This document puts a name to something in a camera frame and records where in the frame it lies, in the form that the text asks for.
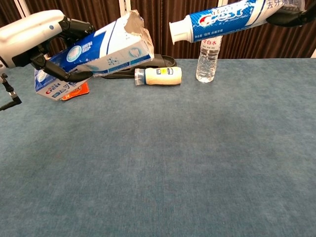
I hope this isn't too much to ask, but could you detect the dark brown pleated curtain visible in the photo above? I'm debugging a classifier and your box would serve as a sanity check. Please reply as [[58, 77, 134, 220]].
[[0, 0, 316, 60]]

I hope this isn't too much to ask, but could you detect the blue white toothpaste tube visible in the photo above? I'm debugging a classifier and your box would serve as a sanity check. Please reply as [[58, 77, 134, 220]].
[[169, 0, 307, 45]]

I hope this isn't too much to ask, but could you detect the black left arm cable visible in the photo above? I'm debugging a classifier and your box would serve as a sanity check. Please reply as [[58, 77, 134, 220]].
[[0, 73, 22, 111]]

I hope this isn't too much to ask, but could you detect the orange snack packet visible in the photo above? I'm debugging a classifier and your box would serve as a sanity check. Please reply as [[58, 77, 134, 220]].
[[61, 81, 90, 101]]

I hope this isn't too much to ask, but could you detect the black rubber slipper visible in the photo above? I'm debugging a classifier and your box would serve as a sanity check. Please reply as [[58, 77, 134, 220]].
[[102, 54, 178, 79]]

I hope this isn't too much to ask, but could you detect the white squeeze bottle clear cap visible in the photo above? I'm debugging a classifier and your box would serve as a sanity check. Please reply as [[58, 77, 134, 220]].
[[134, 67, 183, 86]]

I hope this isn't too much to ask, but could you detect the blue felt table cover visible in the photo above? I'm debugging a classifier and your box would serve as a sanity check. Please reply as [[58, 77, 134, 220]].
[[0, 58, 316, 237]]

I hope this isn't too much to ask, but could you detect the blue white toothpaste box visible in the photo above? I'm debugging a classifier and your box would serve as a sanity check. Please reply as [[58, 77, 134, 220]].
[[34, 9, 155, 101]]

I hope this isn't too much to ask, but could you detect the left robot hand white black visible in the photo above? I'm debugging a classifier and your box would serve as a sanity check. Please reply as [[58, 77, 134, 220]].
[[0, 9, 96, 83]]

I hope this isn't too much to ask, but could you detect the clear plastic water bottle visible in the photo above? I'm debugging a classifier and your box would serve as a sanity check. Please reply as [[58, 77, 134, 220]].
[[196, 36, 223, 83]]

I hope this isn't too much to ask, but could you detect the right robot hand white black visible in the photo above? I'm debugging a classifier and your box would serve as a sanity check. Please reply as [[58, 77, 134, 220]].
[[266, 2, 316, 27]]

